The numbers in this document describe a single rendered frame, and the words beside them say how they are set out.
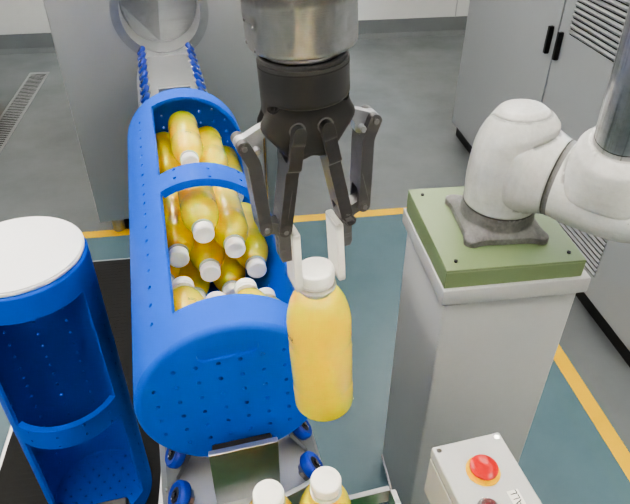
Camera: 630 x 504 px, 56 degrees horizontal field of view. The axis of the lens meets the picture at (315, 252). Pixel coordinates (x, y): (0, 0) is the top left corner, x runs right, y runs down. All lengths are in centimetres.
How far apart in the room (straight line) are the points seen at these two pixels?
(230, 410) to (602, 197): 73
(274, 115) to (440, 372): 102
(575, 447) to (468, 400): 88
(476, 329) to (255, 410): 60
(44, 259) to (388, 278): 183
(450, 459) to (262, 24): 60
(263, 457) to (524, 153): 72
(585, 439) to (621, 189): 140
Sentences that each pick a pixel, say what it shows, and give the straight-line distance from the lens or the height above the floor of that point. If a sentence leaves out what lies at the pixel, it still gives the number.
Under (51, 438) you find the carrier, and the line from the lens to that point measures 160.
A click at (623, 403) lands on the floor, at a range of 258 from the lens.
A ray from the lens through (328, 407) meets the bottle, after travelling 72.
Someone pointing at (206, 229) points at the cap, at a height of 117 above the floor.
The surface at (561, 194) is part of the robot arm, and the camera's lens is 120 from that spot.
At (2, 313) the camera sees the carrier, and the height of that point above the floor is 99.
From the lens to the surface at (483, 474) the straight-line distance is 83.
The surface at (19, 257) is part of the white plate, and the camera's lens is 138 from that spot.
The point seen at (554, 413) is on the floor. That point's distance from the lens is 244.
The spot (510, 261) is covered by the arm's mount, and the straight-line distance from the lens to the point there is 128.
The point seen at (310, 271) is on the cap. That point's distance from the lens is 61.
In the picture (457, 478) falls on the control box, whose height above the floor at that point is 110.
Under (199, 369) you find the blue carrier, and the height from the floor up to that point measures 116.
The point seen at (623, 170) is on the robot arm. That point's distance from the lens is 113.
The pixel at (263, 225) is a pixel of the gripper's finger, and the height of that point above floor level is 148.
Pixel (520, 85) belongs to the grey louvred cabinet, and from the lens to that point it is 329.
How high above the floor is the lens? 178
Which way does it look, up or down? 37 degrees down
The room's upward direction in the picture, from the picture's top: straight up
